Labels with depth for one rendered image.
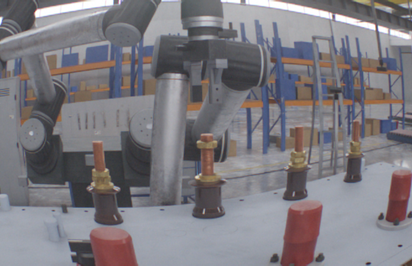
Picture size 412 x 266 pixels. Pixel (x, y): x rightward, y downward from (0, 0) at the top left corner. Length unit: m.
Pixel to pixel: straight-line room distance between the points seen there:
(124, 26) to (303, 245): 0.66
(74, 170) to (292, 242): 2.08
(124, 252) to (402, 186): 0.62
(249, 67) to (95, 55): 7.43
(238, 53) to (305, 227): 0.83
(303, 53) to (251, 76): 9.06
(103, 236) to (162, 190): 0.83
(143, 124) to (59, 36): 1.06
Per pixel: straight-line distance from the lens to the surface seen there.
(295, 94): 10.46
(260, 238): 0.93
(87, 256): 0.71
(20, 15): 1.62
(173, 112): 1.38
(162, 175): 1.39
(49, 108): 2.26
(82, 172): 2.65
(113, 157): 2.62
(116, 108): 5.83
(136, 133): 2.11
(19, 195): 5.72
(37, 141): 2.15
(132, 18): 1.04
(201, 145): 1.08
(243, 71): 1.40
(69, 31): 1.18
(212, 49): 1.02
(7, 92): 5.53
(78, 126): 5.79
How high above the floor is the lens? 1.71
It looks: 7 degrees down
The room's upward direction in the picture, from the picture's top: 2 degrees counter-clockwise
